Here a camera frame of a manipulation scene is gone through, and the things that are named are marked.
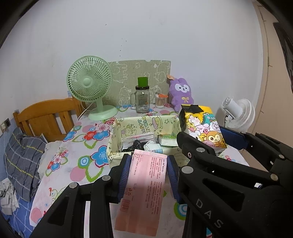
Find colourful cartoon tissue pack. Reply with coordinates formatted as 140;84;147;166
179;104;227;155

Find yellow cartoon fabric storage box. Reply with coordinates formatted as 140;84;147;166
106;114;181;167

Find floral tablecloth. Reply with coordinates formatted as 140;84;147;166
29;104;250;238

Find crumpled white cloth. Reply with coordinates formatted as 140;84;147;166
0;178;19;216

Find black plastic bag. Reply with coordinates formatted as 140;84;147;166
122;140;146;152

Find beige door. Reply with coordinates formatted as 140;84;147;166
249;1;292;146

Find white wipes packet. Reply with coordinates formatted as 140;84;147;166
158;134;178;147

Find wooden bed headboard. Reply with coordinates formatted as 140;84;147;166
13;98;85;142

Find wall power outlet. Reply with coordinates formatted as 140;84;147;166
0;118;11;133

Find pink paper envelope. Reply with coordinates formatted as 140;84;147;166
115;149;167;237

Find white floor fan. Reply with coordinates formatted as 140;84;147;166
222;97;255;132

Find cotton swab container orange lid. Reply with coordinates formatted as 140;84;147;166
155;93;168;108

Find green desk fan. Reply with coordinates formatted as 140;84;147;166
66;55;118;121

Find white blanket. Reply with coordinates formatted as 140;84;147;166
38;140;62;179

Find purple plush bunny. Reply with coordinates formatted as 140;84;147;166
169;78;194;112

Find blue grid bedsheet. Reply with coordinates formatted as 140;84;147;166
1;196;34;237

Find clear zip bags pack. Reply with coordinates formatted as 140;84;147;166
121;132;154;147

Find grey plaid pillow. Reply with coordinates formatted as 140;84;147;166
4;127;46;202

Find green cartoon cardboard panel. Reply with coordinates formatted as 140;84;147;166
102;60;171;106

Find glass mason jar mug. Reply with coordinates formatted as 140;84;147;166
130;77;150;114

